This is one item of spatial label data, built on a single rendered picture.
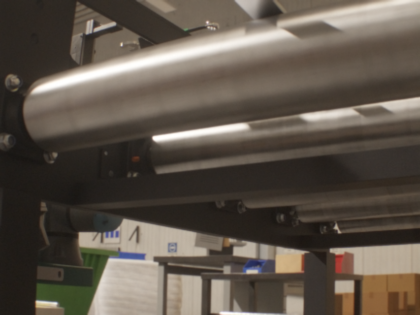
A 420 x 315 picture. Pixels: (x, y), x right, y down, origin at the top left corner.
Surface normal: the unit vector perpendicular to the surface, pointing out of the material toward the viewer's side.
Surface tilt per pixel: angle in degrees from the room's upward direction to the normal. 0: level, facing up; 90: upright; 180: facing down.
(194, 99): 132
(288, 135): 99
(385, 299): 90
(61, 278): 90
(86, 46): 90
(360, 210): 138
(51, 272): 90
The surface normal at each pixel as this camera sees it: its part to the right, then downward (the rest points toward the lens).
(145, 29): 0.85, -0.10
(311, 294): -0.53, -0.20
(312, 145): -0.47, 0.33
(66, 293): 0.74, 0.05
